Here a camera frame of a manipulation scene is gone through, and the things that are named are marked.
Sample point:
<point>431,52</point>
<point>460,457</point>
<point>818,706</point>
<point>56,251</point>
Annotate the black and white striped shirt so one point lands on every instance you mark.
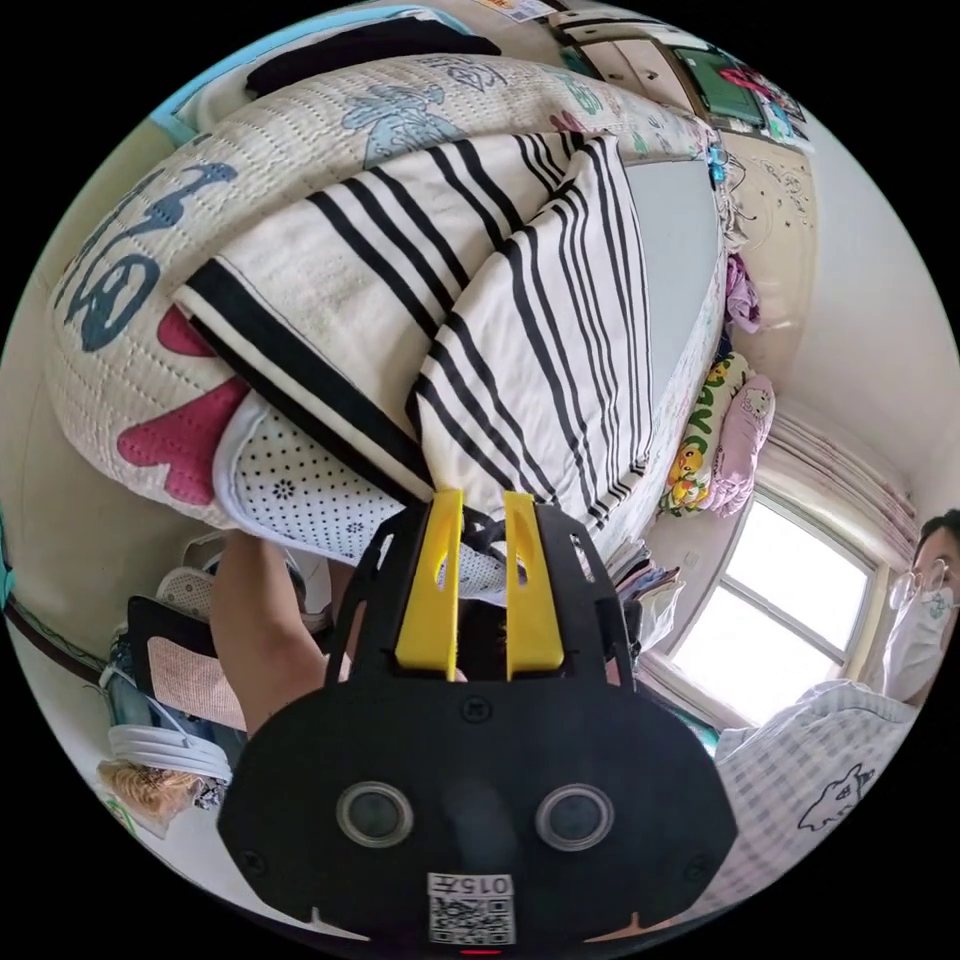
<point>360,300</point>

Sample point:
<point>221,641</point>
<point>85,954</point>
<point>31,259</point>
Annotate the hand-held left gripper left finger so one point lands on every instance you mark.
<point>431,600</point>

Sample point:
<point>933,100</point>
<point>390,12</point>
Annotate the person's body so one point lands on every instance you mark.
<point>795,787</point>

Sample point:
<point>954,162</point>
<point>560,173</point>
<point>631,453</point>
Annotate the yellow green printed pillow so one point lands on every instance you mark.
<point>701,450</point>

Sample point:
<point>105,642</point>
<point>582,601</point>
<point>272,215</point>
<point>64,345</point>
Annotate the window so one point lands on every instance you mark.
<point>772,630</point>

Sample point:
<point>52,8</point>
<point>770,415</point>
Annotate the black bag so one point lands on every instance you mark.
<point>161,622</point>

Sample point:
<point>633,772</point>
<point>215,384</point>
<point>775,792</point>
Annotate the pink striped curtain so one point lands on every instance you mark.
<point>840,465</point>

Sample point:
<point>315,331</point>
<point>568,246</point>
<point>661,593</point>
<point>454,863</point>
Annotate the wooden cupboard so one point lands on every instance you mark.
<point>637,60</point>

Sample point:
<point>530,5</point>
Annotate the bed with printed quilt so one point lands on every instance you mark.
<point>300,127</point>

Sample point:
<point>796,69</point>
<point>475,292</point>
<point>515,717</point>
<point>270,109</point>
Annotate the purple clothes heap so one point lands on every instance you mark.
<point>742,292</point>

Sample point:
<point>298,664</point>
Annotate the black garment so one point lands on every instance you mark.
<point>375,52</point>

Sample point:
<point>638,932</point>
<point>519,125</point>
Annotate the pink printed pillow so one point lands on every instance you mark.
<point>742,442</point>

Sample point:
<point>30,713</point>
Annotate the grey flat board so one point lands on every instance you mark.
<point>675,262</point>

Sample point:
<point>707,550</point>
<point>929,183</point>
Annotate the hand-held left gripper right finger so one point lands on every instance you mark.
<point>529,600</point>

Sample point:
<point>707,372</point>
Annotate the white shoe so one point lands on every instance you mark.
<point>184,592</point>

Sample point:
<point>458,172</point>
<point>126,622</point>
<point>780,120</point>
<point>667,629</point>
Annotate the pile of clothes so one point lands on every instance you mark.
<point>649,581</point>

